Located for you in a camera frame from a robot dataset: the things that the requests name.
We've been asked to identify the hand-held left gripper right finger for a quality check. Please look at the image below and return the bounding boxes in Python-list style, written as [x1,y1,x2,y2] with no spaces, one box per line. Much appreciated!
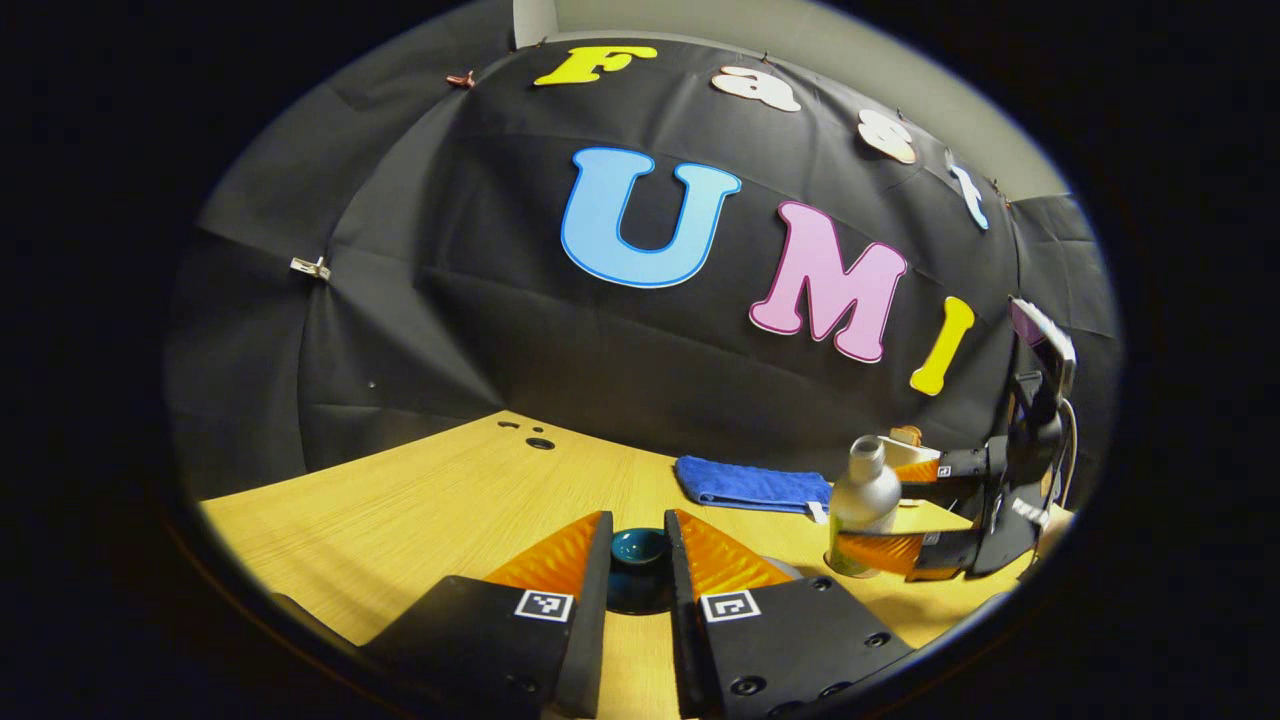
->
[664,508,916,719]

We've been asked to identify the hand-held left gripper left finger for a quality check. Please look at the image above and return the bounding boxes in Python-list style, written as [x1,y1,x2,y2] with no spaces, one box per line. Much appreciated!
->
[360,510,614,719]

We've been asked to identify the silver green water bottle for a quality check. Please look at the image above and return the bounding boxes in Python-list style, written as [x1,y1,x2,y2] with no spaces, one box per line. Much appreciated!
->
[828,435,903,579]

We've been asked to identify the teal teacup lid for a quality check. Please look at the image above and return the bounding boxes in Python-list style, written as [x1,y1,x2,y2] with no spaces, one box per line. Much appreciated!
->
[606,527,675,615]

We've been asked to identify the white toaster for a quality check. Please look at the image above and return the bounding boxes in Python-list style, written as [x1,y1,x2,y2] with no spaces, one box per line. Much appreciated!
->
[880,435,941,469]

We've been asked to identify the blue folded towel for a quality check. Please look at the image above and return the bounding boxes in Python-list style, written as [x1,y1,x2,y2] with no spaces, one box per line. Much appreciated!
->
[674,455,834,521]

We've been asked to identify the black backdrop cloth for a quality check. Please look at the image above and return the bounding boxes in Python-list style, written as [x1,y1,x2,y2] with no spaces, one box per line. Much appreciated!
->
[165,5,1121,501]

